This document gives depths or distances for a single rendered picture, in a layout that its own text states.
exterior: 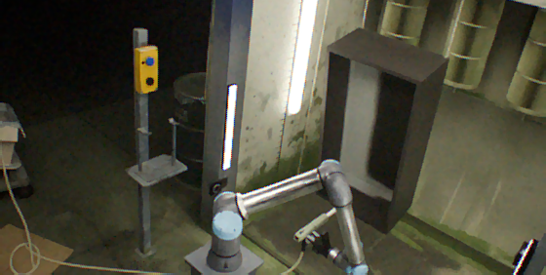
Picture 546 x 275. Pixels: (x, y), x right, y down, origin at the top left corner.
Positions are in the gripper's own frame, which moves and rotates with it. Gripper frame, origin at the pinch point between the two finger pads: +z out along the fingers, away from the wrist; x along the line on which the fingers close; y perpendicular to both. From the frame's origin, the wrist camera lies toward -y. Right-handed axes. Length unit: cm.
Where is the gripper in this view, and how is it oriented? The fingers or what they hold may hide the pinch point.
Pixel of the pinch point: (306, 231)
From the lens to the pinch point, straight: 293.8
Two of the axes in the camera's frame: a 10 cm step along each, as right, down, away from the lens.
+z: -7.4, -4.7, 4.9
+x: 6.6, -3.2, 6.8
